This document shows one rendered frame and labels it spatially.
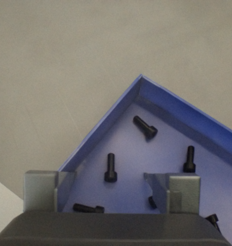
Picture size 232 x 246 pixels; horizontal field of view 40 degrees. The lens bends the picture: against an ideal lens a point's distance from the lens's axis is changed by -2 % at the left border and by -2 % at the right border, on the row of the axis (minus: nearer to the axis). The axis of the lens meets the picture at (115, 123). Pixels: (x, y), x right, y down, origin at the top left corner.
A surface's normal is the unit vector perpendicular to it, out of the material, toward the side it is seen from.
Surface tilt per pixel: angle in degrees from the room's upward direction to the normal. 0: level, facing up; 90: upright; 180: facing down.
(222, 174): 0
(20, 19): 0
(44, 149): 0
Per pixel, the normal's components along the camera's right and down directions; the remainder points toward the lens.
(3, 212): 0.03, -0.44
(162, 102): -0.59, 0.71
